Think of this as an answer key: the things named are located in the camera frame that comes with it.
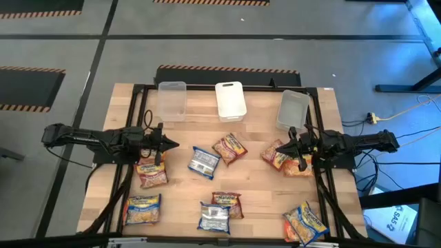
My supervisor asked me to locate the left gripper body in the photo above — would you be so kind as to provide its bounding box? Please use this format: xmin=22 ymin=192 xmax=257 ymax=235
xmin=139 ymin=123 xmax=165 ymax=166

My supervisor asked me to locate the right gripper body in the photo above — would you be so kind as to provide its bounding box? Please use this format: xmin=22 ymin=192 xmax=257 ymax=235
xmin=291 ymin=126 xmax=323 ymax=172

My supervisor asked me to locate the red Maruchan ramen packet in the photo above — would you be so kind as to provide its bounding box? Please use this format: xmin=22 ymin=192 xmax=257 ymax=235
xmin=212 ymin=132 xmax=249 ymax=167
xmin=211 ymin=192 xmax=245 ymax=220
xmin=260 ymin=138 xmax=290 ymax=172
xmin=134 ymin=161 xmax=169 ymax=189

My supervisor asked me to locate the blue Maruchan ramen packet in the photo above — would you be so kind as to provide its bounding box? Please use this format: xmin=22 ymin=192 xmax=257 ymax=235
xmin=283 ymin=201 xmax=331 ymax=247
xmin=197 ymin=201 xmax=231 ymax=235
xmin=187 ymin=146 xmax=221 ymax=180
xmin=125 ymin=194 xmax=163 ymax=225

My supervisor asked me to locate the white plastic bin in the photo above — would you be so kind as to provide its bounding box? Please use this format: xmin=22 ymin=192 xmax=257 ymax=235
xmin=214 ymin=81 xmax=248 ymax=123

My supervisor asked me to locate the grey plastic bin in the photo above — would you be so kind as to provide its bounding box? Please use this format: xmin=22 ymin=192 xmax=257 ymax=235
xmin=275 ymin=89 xmax=311 ymax=133

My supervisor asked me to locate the clear plastic bin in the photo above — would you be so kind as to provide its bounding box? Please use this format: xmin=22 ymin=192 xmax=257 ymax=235
xmin=157 ymin=81 xmax=187 ymax=123

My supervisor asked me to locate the black metal beam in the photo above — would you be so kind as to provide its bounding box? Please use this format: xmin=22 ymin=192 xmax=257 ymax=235
xmin=358 ymin=181 xmax=441 ymax=210

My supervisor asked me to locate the white printed cardboard box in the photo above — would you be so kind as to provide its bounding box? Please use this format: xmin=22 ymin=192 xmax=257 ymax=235
xmin=363 ymin=204 xmax=420 ymax=245

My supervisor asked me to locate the grey metal foot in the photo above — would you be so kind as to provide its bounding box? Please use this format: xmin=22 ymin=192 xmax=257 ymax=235
xmin=0 ymin=147 xmax=25 ymax=162

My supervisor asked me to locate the dark grey container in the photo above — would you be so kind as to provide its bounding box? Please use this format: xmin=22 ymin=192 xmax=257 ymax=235
xmin=415 ymin=198 xmax=441 ymax=248

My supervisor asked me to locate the black metal table frame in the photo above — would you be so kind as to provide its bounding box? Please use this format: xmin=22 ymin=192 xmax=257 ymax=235
xmin=81 ymin=83 xmax=368 ymax=242

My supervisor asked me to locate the beige floor cable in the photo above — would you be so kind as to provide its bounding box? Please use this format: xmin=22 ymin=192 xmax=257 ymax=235
xmin=377 ymin=93 xmax=441 ymax=122

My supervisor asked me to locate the black metal desk frame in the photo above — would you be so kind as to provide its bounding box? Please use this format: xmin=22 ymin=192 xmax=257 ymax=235
xmin=374 ymin=0 xmax=441 ymax=94

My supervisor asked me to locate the black floor cable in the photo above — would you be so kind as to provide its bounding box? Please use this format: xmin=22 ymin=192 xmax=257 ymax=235
xmin=356 ymin=125 xmax=441 ymax=149

